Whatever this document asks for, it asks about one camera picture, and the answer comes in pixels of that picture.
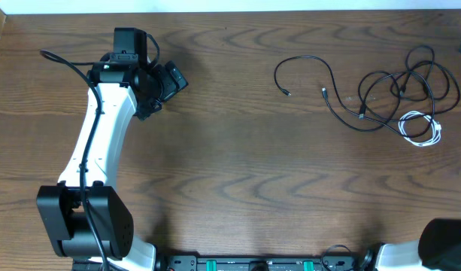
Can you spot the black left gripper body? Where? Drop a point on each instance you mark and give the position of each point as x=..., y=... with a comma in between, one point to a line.
x=161, y=85

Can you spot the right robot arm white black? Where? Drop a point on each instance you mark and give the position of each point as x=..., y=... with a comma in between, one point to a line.
x=438, y=248

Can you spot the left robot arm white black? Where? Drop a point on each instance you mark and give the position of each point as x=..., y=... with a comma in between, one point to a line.
x=83, y=215

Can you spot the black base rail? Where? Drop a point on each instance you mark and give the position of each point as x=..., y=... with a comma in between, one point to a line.
x=192, y=263

